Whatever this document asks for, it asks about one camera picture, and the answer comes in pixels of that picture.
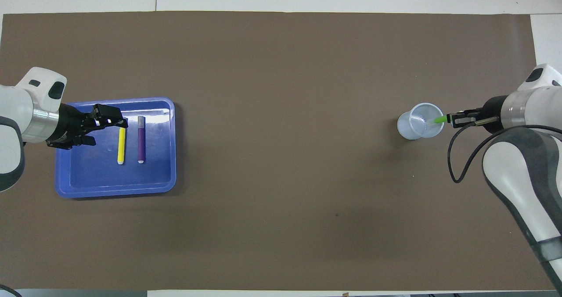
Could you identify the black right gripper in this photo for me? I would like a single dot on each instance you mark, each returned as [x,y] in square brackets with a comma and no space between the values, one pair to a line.
[494,115]

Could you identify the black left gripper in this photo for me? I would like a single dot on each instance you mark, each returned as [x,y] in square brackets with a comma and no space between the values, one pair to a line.
[70,121]

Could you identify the green marker pen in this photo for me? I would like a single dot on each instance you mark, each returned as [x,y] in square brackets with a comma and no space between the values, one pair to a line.
[439,120]

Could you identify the yellow marker pen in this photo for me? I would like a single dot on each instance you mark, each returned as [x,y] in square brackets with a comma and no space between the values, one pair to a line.
[121,148]

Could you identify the purple marker pen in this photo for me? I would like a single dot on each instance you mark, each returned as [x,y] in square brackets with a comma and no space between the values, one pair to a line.
[141,141]

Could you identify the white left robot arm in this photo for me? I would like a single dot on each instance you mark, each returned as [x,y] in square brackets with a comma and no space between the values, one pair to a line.
[17,108]

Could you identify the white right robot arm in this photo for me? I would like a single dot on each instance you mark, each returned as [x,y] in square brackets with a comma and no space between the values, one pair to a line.
[522,178]

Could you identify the translucent plastic cup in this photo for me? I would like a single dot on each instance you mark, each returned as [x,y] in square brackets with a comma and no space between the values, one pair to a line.
[406,128]

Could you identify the blue plastic tray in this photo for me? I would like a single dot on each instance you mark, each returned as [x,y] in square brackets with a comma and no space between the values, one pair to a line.
[153,174]

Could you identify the brown table mat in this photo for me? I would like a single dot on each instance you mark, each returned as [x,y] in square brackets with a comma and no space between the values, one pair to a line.
[281,112]

